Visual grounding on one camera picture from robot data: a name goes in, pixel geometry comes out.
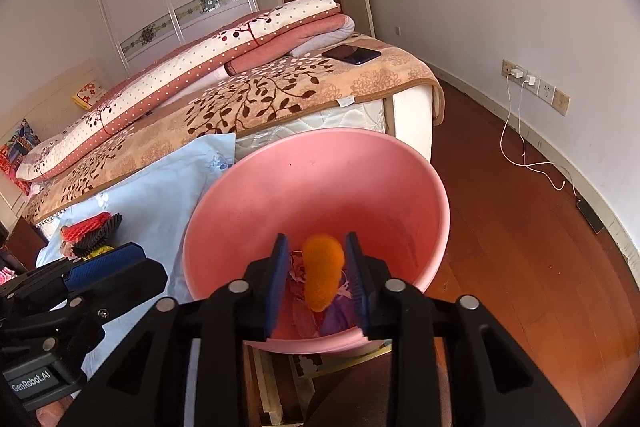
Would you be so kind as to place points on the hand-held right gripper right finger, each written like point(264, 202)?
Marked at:
point(357, 279)

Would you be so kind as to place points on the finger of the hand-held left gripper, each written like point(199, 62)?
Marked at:
point(105, 264)
point(132, 279)

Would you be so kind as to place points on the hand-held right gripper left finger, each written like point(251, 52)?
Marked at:
point(277, 279)

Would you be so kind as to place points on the pink white wrapper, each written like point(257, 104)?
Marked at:
point(301, 269)

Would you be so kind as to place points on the purple wrapper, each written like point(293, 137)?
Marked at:
point(336, 319)

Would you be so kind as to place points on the pink plastic basin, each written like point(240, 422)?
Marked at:
point(325, 187)

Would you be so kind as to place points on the yellow foam fruit net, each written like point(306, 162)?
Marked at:
point(100, 251)

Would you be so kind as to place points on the black foam fruit net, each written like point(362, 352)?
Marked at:
point(102, 234)

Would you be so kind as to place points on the red foam fruit net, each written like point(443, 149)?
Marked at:
point(85, 229)

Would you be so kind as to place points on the light blue cloth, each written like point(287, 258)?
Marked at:
point(150, 207)

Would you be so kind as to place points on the brown wooden nightstand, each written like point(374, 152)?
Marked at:
point(22, 239)

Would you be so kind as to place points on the pink dotted cloth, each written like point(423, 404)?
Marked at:
point(6, 276)

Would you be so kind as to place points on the colourful patterned pillow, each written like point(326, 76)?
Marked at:
point(17, 152)

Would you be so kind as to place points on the yellow flower pillow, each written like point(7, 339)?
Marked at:
point(90, 94)

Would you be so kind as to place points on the brown leaf-print blanket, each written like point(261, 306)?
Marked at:
point(280, 92)

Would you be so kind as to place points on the folded dotted pink quilt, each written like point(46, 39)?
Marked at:
point(200, 67)

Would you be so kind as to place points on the black smartphone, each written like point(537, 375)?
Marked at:
point(352, 55)

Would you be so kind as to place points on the dark phone on floor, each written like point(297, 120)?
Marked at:
point(591, 216)

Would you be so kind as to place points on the white charger plug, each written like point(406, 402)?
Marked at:
point(530, 81)
point(518, 72)

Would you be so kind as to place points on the wooden slat frame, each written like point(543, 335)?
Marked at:
point(265, 387)

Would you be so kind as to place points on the beige wall outlet strip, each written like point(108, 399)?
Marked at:
point(547, 92)

